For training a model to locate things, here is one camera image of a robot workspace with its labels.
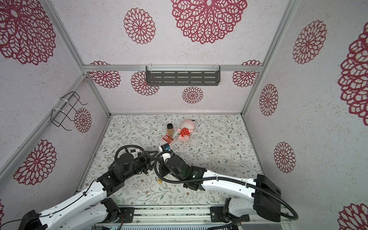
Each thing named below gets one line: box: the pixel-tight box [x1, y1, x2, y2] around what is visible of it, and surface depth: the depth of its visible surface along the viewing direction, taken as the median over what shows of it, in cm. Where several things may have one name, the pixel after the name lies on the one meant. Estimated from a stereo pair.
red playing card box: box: [161, 133, 176, 146], surface depth 105 cm
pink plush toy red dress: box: [176, 119, 195, 142], surface depth 105 cm
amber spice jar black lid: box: [166, 123, 175, 138], surface depth 103 cm
